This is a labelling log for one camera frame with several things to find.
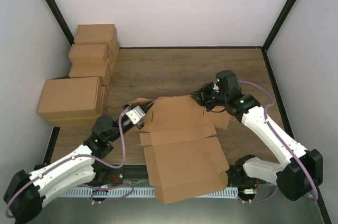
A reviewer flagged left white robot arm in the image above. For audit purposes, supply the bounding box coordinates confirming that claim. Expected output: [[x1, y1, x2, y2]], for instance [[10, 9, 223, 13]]
[[3, 101, 154, 223]]

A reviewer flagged light blue slotted cable duct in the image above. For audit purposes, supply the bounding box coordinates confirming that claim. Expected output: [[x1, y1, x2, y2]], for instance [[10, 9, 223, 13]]
[[60, 187, 238, 199]]

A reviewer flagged black frame post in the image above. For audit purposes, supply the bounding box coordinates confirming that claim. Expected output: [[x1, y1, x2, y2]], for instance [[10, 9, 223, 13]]
[[45, 0, 74, 45], [261, 0, 314, 49]]

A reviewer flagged large front cardboard box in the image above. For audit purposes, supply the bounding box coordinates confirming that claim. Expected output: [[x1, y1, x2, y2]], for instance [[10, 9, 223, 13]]
[[37, 77, 106, 120]]

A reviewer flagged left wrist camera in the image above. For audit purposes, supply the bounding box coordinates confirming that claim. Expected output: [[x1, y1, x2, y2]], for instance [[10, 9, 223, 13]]
[[126, 106, 146, 129]]

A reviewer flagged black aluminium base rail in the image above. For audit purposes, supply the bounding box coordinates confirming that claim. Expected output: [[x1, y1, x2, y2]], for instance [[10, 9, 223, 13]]
[[32, 164, 265, 182]]

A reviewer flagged right black frame post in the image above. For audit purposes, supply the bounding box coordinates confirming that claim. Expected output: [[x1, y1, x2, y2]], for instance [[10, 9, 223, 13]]
[[261, 0, 314, 49]]

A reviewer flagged left black frame post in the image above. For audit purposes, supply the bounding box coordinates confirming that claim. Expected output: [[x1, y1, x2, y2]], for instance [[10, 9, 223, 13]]
[[45, 0, 74, 45]]

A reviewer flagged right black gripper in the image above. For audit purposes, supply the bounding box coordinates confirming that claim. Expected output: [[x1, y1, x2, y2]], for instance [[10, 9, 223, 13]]
[[190, 82, 228, 112]]

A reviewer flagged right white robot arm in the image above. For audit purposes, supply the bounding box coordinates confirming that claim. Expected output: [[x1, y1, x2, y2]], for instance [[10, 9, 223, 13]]
[[190, 70, 323, 201]]

